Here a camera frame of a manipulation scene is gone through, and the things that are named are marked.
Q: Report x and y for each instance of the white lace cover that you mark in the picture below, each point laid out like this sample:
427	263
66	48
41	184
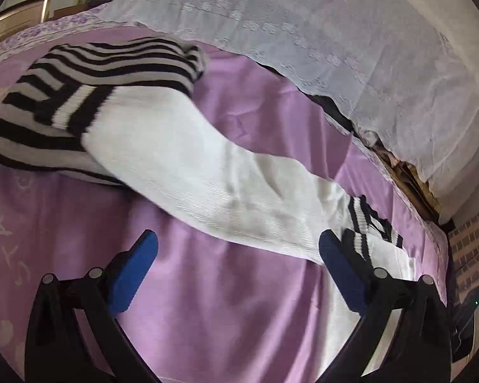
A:
323	28

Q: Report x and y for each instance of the dark cloth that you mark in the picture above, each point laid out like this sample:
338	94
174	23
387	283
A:
327	105

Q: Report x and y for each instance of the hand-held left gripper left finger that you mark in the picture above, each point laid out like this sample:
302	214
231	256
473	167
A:
137	263

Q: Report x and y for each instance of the brown woven mat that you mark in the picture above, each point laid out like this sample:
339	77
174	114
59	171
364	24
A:
411	183

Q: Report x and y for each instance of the purple bed sheet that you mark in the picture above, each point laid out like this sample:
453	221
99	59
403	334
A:
243	127

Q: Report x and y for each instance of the white knit sweater black trim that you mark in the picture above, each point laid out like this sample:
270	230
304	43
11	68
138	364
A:
183	159

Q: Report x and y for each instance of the black white striped sweater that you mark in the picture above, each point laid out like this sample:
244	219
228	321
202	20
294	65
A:
103	60

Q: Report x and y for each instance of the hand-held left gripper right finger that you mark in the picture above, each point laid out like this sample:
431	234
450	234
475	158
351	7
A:
339	267

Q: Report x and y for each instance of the wooden furniture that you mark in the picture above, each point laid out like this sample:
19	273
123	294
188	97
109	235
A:
28	12

